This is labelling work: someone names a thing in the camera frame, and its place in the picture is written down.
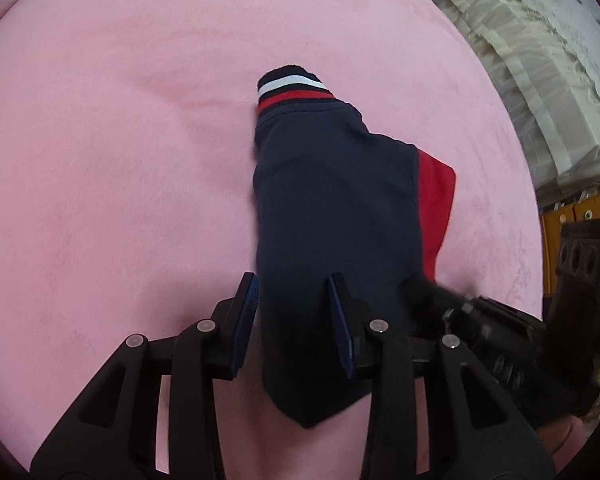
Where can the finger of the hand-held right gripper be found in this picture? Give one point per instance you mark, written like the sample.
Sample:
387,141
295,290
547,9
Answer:
430,305

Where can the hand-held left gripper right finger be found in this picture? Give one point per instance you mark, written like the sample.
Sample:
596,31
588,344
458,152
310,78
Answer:
341,327

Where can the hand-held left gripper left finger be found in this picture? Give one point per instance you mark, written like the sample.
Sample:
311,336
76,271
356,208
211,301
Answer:
245,322

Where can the navy and red varsity jacket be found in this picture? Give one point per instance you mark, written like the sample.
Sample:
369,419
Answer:
330,220

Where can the person's right hand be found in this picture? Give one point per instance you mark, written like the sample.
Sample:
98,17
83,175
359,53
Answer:
565,435

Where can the wooden furniture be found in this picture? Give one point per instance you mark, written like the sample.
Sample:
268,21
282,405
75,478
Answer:
555,240

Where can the pink plush blanket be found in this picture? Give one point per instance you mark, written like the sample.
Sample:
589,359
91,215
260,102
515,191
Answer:
120,175

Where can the white sheer curtain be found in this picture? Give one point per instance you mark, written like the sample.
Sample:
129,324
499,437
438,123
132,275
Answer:
540,60

